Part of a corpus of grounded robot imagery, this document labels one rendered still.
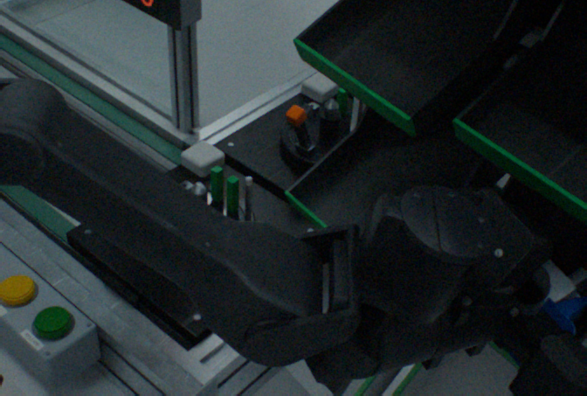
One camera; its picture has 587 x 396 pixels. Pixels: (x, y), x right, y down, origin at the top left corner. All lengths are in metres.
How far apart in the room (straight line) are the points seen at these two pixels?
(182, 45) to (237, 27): 0.56
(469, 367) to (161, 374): 0.33
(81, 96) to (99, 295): 0.44
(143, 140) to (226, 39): 0.47
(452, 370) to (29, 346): 0.46
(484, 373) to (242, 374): 0.30
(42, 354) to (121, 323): 0.09
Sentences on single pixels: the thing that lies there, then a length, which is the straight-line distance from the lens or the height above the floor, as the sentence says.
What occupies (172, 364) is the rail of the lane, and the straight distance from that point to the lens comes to 0.94.
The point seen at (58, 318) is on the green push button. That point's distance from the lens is 0.97.
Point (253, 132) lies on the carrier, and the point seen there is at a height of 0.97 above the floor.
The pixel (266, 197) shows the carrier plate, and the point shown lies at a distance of 1.10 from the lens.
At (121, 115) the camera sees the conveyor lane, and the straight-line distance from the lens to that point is 1.29.
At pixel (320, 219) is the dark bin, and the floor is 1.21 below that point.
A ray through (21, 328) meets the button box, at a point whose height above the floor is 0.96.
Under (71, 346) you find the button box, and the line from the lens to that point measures 0.96.
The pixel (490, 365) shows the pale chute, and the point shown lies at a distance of 0.81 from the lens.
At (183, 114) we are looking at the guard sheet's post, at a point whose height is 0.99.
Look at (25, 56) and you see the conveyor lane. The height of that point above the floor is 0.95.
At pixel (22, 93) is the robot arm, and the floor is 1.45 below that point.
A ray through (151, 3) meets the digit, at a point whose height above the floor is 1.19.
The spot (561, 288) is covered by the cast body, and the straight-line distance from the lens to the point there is 0.63.
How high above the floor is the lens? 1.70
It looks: 40 degrees down
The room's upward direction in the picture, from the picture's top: 4 degrees clockwise
